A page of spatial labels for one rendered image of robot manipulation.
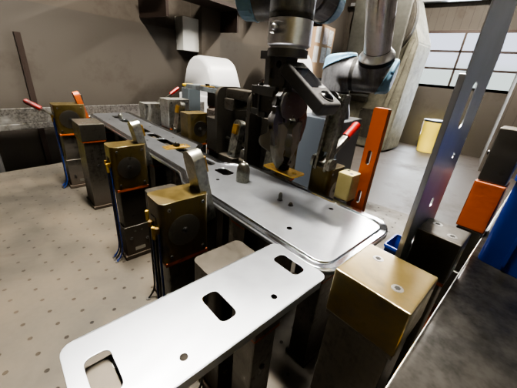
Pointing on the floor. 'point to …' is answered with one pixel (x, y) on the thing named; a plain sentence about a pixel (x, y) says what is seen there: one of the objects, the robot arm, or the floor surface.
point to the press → (416, 34)
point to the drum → (428, 135)
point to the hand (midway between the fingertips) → (284, 162)
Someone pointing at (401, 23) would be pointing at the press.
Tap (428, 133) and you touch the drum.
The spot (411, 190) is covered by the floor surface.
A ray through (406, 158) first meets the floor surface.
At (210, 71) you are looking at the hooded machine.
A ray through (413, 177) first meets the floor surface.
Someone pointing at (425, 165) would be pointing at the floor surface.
